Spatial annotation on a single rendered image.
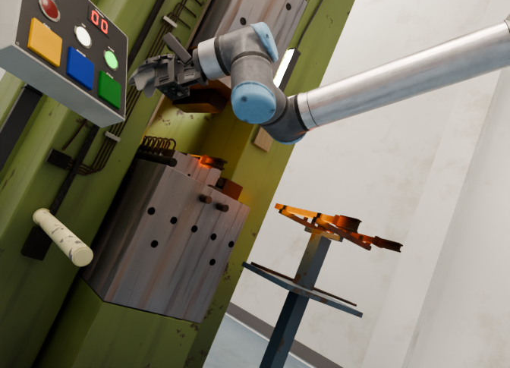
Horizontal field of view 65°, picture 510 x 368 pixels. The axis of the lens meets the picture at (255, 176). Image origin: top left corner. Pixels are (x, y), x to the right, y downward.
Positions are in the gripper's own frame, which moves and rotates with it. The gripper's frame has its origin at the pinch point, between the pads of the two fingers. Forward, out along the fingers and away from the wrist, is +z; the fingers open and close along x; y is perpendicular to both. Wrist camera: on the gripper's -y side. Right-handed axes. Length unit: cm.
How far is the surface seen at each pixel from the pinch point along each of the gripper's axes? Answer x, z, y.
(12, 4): -27.0, 9.2, -4.3
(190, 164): 41.7, 7.9, 6.0
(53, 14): -19.1, 7.1, -7.8
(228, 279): 91, 18, 39
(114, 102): 1.2, 6.7, 3.8
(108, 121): 4.9, 11.6, 6.4
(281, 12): 49, -29, -51
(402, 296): 305, -44, 43
